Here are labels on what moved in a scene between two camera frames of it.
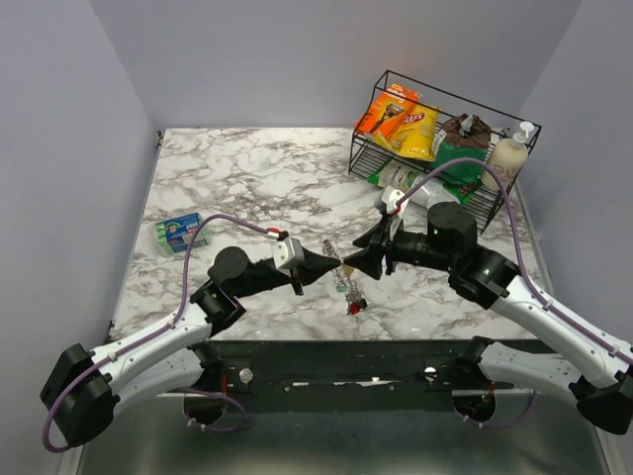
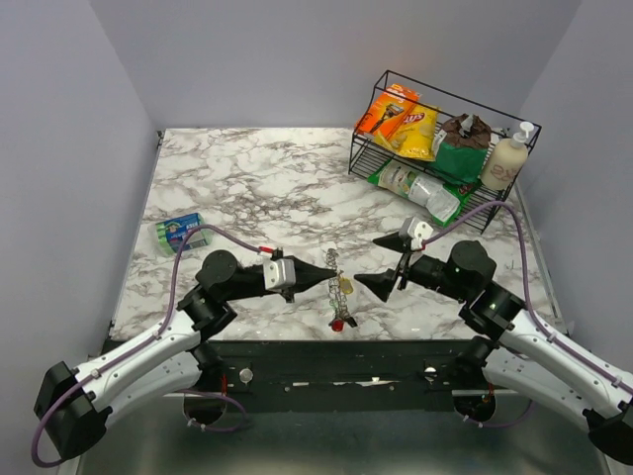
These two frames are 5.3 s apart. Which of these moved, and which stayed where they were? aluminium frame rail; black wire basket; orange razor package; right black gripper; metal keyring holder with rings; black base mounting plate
Moved: right black gripper; metal keyring holder with rings
Stayed: black base mounting plate; aluminium frame rail; black wire basket; orange razor package
